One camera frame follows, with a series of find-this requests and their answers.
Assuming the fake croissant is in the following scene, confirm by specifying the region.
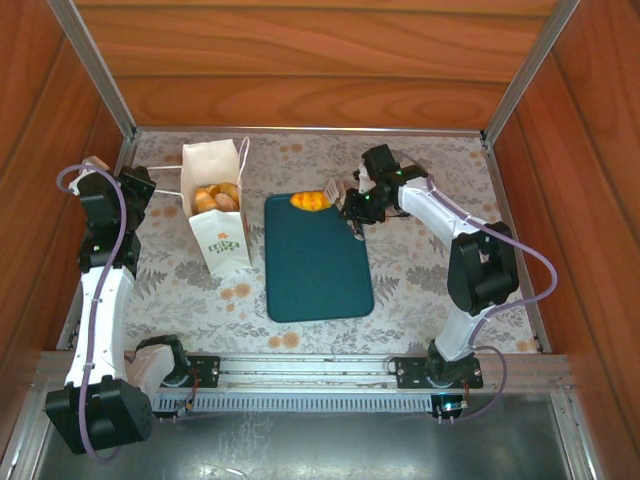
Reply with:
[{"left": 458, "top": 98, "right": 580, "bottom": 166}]
[
  {"left": 193, "top": 185, "right": 217, "bottom": 215},
  {"left": 288, "top": 190, "right": 331, "bottom": 212}
]

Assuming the oval bread roll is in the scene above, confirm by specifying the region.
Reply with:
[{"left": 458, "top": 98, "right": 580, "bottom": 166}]
[{"left": 214, "top": 192, "right": 242, "bottom": 214}]

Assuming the illustrated paper gift bag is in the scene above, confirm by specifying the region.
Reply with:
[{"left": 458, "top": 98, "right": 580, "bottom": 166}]
[{"left": 147, "top": 135, "right": 253, "bottom": 276}]

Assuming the teal rectangular tray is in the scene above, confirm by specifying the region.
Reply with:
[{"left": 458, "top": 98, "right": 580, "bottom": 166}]
[{"left": 263, "top": 192, "right": 375, "bottom": 324}]

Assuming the floral print tablecloth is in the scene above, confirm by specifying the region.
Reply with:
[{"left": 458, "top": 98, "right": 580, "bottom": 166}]
[{"left": 122, "top": 130, "right": 542, "bottom": 354}]

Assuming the small circuit board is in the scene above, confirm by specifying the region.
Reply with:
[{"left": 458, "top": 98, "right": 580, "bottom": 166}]
[{"left": 432, "top": 393, "right": 470, "bottom": 426}]

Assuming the grey metal plate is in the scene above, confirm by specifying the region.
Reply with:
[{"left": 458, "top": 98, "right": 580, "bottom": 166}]
[{"left": 29, "top": 392, "right": 576, "bottom": 480}]

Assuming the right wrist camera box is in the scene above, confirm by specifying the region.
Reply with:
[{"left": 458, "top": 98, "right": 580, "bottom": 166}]
[{"left": 353, "top": 167, "right": 375, "bottom": 196}]

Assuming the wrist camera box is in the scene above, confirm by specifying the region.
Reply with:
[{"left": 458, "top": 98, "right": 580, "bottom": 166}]
[
  {"left": 67, "top": 156, "right": 111, "bottom": 195},
  {"left": 353, "top": 167, "right": 375, "bottom": 196}
]

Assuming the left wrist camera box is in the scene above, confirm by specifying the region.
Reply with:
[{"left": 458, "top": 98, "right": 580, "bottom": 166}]
[{"left": 67, "top": 156, "right": 111, "bottom": 195}]

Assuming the aluminium frame post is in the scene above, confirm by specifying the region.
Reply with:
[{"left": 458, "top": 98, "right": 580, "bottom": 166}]
[
  {"left": 480, "top": 0, "right": 582, "bottom": 146},
  {"left": 47, "top": 0, "right": 139, "bottom": 144}
]

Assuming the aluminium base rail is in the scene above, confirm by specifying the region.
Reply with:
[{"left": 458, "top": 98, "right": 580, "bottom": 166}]
[{"left": 34, "top": 349, "right": 574, "bottom": 401}]

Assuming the white slotted cable duct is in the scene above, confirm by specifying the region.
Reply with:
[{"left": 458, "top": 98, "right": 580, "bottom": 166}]
[{"left": 149, "top": 391, "right": 436, "bottom": 414}]

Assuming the aluminium frame beam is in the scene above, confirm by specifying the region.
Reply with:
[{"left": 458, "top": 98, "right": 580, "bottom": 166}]
[
  {"left": 549, "top": 392, "right": 599, "bottom": 480},
  {"left": 0, "top": 387, "right": 54, "bottom": 480}
]

